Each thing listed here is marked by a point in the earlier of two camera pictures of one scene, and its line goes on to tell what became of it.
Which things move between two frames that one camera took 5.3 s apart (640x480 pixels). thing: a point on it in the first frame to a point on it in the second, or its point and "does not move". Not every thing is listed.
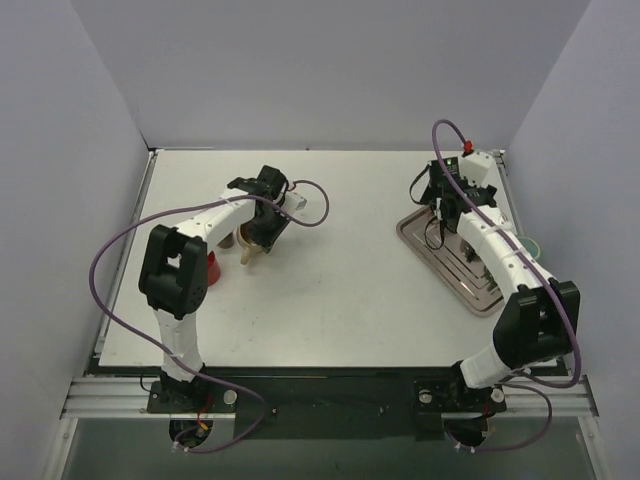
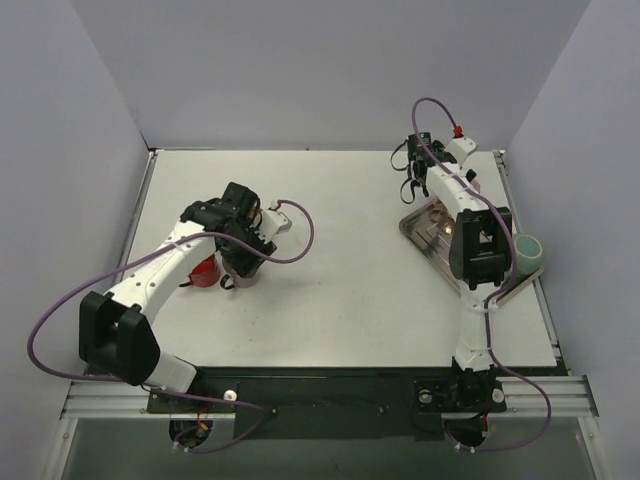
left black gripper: [275, 233] to [245, 261]
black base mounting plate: [325, 403] does not move
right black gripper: [445, 185] to [415, 163]
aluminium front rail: [127, 398] does not move
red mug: [213, 269] does not move
